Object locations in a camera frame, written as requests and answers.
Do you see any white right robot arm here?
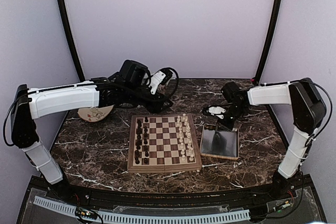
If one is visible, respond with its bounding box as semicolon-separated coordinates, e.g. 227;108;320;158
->
218;78;327;200

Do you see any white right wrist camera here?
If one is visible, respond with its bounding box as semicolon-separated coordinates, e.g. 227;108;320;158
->
202;105;226;119

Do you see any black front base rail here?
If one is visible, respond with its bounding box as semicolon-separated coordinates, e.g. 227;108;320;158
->
87;189;266;208

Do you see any black right corner post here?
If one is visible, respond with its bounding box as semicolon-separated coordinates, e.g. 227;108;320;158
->
255;0;286;83

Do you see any white slotted cable duct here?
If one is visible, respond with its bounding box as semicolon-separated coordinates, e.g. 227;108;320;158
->
33;196;250;223

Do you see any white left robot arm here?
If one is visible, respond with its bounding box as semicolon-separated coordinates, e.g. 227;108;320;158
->
2;60;179;201

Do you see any dark chess piece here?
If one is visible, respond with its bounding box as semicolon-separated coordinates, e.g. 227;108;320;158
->
136;127;142;134
135;140;142;150
136;134;142;141
134;150;140;158

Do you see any metal tray with wooden rim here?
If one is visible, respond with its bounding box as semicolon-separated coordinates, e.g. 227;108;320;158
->
199;124;239;160

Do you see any white chess queen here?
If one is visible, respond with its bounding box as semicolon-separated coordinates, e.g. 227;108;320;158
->
187;138;192;149

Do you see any black corner post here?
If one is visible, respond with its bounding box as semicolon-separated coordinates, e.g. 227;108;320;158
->
255;0;286;83
57;0;85;81

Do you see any white chess king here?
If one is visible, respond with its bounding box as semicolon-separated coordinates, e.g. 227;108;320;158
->
186;125;191;138

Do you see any bird painted ceramic plate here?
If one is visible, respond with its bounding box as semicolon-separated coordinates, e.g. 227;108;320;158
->
78;105;113;123

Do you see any black left corner post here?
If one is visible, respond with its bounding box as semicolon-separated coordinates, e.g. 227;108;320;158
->
57;0;85;81

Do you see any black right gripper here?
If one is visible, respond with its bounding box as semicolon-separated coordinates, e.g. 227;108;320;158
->
215;103;248;132

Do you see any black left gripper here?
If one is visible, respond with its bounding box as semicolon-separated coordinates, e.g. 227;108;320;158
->
124;83;173;114

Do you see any wooden chess board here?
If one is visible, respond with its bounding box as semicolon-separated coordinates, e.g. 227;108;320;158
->
128;113;202;173

